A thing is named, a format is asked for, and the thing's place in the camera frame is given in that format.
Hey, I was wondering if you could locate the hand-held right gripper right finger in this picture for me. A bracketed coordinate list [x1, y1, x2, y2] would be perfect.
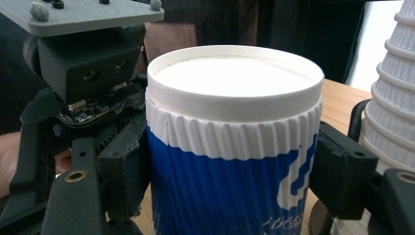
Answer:
[307, 120, 380, 220]

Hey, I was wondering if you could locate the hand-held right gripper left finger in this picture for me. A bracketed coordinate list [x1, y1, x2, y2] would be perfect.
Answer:
[96, 120, 152, 223]

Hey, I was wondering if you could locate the black rod cup holder rack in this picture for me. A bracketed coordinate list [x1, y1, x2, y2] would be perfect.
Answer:
[307, 99, 386, 235]

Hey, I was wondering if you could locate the stack of white paper cups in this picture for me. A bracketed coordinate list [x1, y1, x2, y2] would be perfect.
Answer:
[329, 0, 415, 235]

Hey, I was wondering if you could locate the blue and white paper cup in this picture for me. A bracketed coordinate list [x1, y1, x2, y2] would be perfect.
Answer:
[145, 44, 326, 235]

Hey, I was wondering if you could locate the black curtain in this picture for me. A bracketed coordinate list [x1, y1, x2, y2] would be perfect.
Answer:
[162, 0, 365, 84]

